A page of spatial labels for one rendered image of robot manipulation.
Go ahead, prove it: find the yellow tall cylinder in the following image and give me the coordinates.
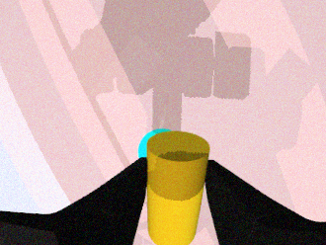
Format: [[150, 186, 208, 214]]
[[146, 130, 210, 245]]

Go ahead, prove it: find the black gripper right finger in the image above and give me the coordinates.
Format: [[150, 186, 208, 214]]
[[205, 159, 326, 245]]

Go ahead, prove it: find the cyan circle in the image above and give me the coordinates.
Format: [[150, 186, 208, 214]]
[[138, 127, 170, 158]]

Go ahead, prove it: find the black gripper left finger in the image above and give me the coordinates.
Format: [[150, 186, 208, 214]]
[[0, 157, 147, 245]]

